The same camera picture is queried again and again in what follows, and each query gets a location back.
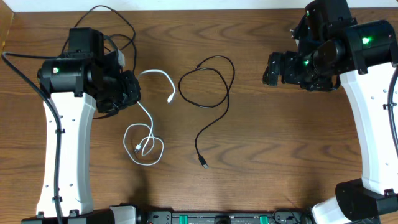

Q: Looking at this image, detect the black usb cable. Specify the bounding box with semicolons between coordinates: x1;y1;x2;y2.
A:
178;55;236;170
60;4;138;73

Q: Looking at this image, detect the white usb cable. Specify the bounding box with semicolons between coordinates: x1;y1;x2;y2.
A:
123;68;177;167

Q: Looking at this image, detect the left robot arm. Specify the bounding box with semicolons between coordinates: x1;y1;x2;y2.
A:
25;28;141;223

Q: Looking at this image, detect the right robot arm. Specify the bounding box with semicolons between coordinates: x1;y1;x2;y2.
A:
262;0;397;223

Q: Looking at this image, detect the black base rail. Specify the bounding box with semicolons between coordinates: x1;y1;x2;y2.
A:
137;209;313;224

